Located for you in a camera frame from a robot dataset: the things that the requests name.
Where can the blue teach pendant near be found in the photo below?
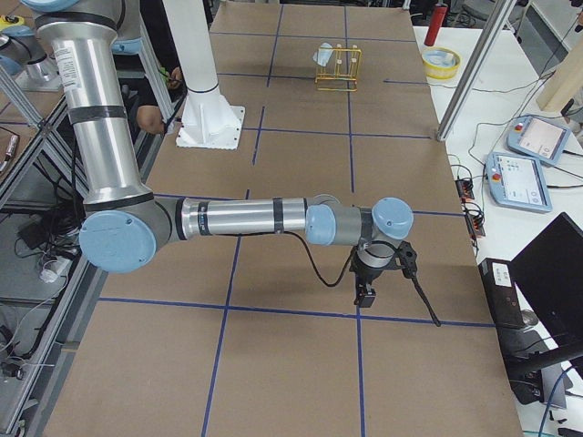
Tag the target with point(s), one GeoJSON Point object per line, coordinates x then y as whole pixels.
{"type": "Point", "coordinates": [517, 182]}

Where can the red thermos bottle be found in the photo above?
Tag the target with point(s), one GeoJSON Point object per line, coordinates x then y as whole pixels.
{"type": "Point", "coordinates": [437, 18]}

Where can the black laptop monitor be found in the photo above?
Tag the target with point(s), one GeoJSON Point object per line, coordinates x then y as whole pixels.
{"type": "Point", "coordinates": [548, 272]}

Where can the black computer box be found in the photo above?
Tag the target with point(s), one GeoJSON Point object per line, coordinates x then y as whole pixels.
{"type": "Point", "coordinates": [501, 293]}

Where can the aluminium frame post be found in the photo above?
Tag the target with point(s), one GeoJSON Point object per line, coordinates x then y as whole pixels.
{"type": "Point", "coordinates": [494, 25]}

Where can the wooden support post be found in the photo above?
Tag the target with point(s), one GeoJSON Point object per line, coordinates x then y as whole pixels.
{"type": "Point", "coordinates": [565, 82]}

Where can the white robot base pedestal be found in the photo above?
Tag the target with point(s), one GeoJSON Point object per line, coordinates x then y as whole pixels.
{"type": "Point", "coordinates": [208, 120]}

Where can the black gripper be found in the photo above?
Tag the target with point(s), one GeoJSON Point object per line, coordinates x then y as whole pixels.
{"type": "Point", "coordinates": [365, 276]}

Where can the gold wire cup holder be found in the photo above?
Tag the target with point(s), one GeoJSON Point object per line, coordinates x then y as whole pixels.
{"type": "Point", "coordinates": [342, 72]}

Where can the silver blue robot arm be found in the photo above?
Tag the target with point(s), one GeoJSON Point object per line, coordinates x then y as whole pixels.
{"type": "Point", "coordinates": [126, 224]}

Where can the yellow tape roll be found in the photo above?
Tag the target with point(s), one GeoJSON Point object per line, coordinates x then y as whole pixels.
{"type": "Point", "coordinates": [440, 63]}

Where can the blue teach pendant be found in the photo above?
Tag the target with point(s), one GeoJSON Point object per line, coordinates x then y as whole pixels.
{"type": "Point", "coordinates": [538, 137]}
{"type": "Point", "coordinates": [517, 182]}

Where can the light blue plastic cup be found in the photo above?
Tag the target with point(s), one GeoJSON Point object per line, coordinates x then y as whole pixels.
{"type": "Point", "coordinates": [323, 54]}

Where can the blue teach pendant far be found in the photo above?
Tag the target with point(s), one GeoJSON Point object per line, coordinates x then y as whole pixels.
{"type": "Point", "coordinates": [538, 137]}

